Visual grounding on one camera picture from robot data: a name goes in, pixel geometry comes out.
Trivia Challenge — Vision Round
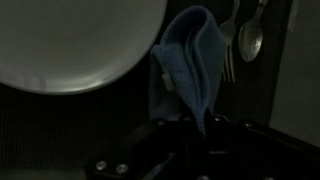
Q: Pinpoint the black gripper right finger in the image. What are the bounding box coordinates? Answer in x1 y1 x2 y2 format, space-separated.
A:
205 113 320 180

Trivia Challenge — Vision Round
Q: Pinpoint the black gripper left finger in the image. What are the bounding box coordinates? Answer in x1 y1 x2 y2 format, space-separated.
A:
85 114 202 180

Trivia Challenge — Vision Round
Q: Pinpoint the blue towel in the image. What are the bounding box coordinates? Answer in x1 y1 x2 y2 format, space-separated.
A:
148 4 228 136

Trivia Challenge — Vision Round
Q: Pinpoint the dark woven placemat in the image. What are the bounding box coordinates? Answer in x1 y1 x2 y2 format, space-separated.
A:
0 0 296 180

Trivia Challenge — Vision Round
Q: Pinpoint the silver spoon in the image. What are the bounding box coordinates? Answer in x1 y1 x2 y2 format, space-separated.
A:
237 0 269 64

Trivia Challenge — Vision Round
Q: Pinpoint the white round plate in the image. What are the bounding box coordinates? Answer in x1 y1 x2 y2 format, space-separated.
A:
0 0 169 96

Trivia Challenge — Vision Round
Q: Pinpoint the silver fork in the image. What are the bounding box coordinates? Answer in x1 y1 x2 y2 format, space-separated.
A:
218 0 242 84

